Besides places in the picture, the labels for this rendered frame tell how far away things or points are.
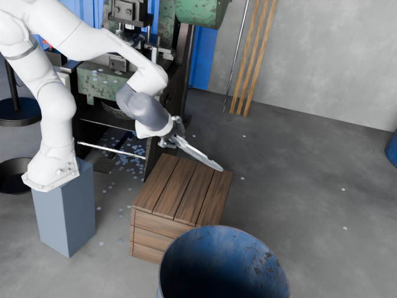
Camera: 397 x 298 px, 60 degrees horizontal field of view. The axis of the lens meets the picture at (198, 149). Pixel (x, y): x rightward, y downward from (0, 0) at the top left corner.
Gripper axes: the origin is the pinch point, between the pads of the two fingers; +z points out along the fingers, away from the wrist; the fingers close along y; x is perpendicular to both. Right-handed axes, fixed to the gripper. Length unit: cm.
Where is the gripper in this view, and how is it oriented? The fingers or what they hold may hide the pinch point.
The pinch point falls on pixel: (181, 141)
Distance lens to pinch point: 135.4
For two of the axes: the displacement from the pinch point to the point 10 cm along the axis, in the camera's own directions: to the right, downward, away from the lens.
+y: 5.2, -8.5, 0.9
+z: 2.8, 2.7, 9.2
